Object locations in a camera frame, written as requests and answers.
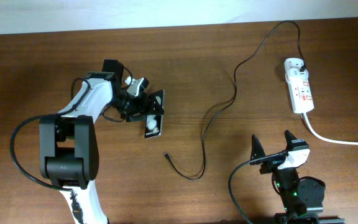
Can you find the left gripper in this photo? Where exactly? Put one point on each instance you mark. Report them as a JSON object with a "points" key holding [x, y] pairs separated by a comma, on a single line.
{"points": [[143, 108]]}

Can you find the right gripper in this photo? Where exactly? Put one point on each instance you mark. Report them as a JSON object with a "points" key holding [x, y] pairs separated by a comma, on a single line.
{"points": [[271, 166]]}

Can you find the black smartphone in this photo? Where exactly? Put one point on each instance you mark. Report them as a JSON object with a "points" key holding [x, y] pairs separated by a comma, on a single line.
{"points": [[153, 126]]}

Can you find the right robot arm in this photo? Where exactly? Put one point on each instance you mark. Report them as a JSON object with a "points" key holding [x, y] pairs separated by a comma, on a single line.
{"points": [[302, 197]]}

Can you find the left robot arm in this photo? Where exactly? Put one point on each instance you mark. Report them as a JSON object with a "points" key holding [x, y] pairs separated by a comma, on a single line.
{"points": [[69, 154]]}

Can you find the white USB charger adapter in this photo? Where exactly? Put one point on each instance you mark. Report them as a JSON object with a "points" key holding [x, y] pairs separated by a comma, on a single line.
{"points": [[294, 66]]}

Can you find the white power strip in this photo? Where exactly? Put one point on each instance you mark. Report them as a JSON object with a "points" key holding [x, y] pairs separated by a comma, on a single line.
{"points": [[299, 90]]}

